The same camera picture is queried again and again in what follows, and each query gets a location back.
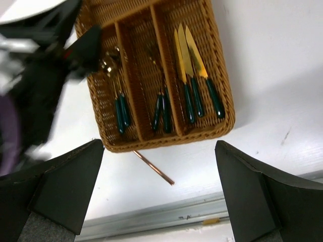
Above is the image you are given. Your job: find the gold knife green handle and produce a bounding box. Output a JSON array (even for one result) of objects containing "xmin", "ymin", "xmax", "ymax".
[
  {"xmin": 178, "ymin": 23, "xmax": 205, "ymax": 117},
  {"xmin": 185, "ymin": 25, "xmax": 225, "ymax": 119},
  {"xmin": 174, "ymin": 29, "xmax": 196, "ymax": 124}
]

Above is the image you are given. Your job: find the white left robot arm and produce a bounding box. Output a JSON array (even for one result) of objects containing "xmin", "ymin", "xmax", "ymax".
[{"xmin": 1, "ymin": 1, "xmax": 102, "ymax": 153}]

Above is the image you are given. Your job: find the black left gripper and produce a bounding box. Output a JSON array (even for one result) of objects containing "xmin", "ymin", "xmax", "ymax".
[{"xmin": 1, "ymin": 1, "xmax": 102, "ymax": 152}]

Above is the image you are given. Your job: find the aluminium table frame rail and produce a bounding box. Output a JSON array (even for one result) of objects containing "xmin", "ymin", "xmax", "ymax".
[{"xmin": 80, "ymin": 170, "xmax": 323, "ymax": 235}]

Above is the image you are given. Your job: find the gold fork green handle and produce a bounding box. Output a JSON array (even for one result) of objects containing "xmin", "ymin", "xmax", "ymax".
[
  {"xmin": 148, "ymin": 47, "xmax": 173, "ymax": 134},
  {"xmin": 146, "ymin": 43, "xmax": 165, "ymax": 132}
]

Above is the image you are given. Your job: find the copper chopstick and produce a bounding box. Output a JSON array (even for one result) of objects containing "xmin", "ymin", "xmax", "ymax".
[{"xmin": 133, "ymin": 150, "xmax": 175, "ymax": 186}]

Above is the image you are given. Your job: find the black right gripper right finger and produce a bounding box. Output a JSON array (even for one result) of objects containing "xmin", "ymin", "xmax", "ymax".
[{"xmin": 215, "ymin": 141, "xmax": 322, "ymax": 241}]

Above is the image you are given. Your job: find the brown wicker cutlery tray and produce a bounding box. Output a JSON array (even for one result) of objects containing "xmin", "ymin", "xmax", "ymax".
[{"xmin": 75, "ymin": 1, "xmax": 235, "ymax": 153}]

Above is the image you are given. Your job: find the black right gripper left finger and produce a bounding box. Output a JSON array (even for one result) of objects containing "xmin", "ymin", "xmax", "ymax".
[{"xmin": 1, "ymin": 139, "xmax": 104, "ymax": 241}]

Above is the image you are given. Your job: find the gold spoon green handle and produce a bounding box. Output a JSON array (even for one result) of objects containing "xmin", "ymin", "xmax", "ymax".
[
  {"xmin": 106, "ymin": 46, "xmax": 131, "ymax": 128},
  {"xmin": 101, "ymin": 55, "xmax": 125, "ymax": 134}
]

